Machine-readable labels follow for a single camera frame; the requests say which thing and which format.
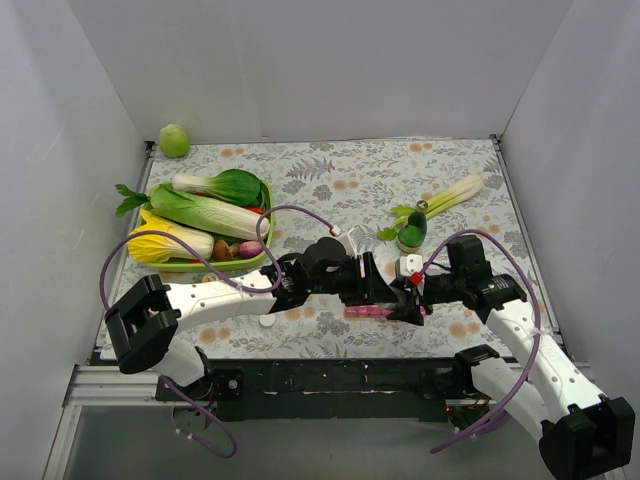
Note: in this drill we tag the green glass bottle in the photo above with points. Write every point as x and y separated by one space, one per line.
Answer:
412 235

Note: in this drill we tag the pink weekly pill organizer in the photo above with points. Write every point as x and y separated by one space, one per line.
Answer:
369 312

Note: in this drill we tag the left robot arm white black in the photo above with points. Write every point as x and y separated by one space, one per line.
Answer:
145 323

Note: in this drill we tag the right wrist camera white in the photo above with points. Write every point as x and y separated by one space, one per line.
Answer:
408 269

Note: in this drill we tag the purple onion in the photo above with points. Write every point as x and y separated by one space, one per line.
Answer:
249 249

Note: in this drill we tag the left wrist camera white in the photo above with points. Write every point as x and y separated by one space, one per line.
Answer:
353 240

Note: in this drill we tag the celery stalk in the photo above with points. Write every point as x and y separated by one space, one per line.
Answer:
439 203

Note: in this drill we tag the white bottle cap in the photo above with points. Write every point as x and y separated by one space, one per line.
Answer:
267 320

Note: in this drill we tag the brown mushroom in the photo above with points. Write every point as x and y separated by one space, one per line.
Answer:
224 252

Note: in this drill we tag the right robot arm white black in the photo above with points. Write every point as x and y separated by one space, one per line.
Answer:
580 431

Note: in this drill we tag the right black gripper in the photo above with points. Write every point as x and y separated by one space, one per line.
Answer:
419 300

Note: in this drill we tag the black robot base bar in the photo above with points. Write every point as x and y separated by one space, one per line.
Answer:
423 389

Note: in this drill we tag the green napa cabbage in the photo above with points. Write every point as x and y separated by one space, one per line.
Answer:
207 214

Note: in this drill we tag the aluminium frame rail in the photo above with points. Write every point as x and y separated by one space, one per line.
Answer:
94 386

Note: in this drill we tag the bok choy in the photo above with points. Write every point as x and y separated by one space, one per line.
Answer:
234 186

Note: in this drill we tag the green plastic tray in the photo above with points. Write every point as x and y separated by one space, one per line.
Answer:
229 237

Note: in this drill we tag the round green cabbage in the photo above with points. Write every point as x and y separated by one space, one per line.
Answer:
174 141

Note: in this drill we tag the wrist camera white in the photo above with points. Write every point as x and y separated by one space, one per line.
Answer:
408 269
353 240

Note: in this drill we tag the red chili pepper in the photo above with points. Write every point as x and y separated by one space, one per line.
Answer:
256 210

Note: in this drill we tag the small orange capped jar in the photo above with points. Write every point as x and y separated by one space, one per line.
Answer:
209 278

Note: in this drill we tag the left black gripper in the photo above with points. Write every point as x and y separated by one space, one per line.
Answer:
367 279

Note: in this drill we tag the floral table mat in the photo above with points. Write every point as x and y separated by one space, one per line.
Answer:
356 185

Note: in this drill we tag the yellow napa cabbage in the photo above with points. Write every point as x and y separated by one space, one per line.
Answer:
154 248

